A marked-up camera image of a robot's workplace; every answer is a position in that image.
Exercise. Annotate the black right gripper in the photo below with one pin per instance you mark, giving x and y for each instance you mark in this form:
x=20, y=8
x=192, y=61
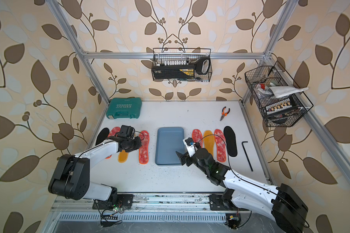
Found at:
x=183, y=157

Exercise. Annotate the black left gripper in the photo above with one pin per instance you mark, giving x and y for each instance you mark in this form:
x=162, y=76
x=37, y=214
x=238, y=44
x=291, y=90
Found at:
x=139, y=140

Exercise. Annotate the yellow insole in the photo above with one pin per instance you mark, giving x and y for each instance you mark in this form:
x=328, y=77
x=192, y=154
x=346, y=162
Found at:
x=123, y=156
x=208, y=140

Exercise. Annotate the red insole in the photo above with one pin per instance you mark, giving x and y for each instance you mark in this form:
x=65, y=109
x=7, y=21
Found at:
x=143, y=150
x=197, y=137
x=113, y=133
x=219, y=139

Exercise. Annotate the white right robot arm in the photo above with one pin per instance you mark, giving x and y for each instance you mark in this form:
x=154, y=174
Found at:
x=279, y=203

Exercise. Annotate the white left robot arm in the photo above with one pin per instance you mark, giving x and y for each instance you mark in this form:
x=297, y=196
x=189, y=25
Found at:
x=71, y=177

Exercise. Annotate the blue-grey storage box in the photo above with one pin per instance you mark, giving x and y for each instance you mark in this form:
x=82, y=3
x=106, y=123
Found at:
x=169, y=141

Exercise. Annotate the black yellow tool box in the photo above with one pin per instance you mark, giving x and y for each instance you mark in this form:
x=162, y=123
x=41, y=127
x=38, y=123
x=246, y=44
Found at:
x=181, y=72

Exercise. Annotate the black insole left side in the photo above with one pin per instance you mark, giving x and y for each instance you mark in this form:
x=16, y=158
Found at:
x=102, y=136

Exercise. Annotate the black insole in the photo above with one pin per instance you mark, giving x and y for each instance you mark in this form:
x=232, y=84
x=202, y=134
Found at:
x=230, y=141
x=102, y=136

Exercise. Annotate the black insole right side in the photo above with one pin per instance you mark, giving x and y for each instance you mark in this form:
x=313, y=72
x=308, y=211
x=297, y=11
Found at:
x=230, y=141

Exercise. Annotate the green plastic tool case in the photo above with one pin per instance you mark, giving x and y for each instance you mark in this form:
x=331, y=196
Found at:
x=124, y=108

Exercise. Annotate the black hex key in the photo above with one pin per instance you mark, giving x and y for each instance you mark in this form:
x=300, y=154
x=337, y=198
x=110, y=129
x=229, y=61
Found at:
x=246, y=154

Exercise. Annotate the white paper in basket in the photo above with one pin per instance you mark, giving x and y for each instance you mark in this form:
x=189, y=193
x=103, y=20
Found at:
x=283, y=91

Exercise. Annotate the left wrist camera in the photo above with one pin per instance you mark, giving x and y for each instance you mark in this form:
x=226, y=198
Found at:
x=126, y=132

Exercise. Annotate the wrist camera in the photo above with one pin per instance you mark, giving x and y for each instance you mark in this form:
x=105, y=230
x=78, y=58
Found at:
x=190, y=146
x=126, y=132

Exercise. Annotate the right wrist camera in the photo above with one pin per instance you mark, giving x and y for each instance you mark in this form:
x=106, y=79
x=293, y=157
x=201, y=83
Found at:
x=190, y=146

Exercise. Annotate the orange handled pliers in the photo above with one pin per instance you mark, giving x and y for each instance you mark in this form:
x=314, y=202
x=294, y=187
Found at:
x=224, y=113

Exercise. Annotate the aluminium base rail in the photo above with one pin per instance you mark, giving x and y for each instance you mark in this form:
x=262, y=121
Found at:
x=146, y=207

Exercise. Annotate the black wire basket back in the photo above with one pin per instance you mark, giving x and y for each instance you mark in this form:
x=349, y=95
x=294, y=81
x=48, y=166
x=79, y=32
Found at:
x=182, y=64

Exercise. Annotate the black wire basket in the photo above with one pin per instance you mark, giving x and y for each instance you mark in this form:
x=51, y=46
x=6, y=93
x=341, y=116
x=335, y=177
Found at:
x=182, y=64
x=279, y=98

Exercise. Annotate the black wire basket right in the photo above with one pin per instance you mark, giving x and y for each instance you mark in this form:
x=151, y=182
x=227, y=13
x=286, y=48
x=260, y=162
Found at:
x=279, y=98

